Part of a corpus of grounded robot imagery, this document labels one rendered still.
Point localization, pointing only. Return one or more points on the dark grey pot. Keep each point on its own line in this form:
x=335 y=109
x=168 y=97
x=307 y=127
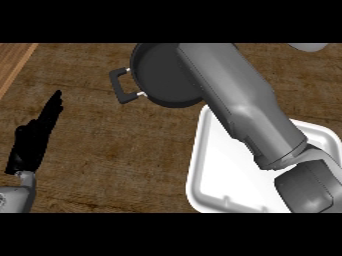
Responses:
x=160 y=78

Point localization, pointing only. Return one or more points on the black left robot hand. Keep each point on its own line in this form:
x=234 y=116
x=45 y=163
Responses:
x=33 y=140

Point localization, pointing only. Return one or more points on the white tray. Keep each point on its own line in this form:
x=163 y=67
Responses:
x=227 y=173

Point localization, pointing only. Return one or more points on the light wooden board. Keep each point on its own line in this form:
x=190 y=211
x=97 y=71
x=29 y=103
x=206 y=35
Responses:
x=0 y=75

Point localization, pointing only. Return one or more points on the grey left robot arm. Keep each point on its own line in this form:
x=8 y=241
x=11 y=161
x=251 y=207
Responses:
x=11 y=196

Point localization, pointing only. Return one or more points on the pale grey rounded object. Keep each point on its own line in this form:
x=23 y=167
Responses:
x=307 y=47

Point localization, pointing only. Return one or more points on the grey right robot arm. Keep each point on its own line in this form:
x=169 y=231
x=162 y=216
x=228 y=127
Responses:
x=248 y=110

